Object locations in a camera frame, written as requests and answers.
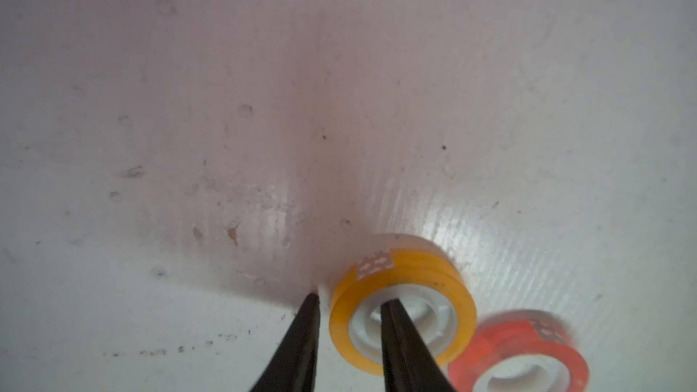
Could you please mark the orange tape roll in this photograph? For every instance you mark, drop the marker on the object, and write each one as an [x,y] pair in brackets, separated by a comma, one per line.
[430,289]

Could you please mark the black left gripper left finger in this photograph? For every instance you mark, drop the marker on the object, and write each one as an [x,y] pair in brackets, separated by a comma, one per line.
[294,364]

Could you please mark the red tape roll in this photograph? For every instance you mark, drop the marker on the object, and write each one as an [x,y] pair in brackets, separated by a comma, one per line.
[520,355]

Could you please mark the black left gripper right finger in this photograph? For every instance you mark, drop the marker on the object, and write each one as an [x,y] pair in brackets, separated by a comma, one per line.
[407,363]

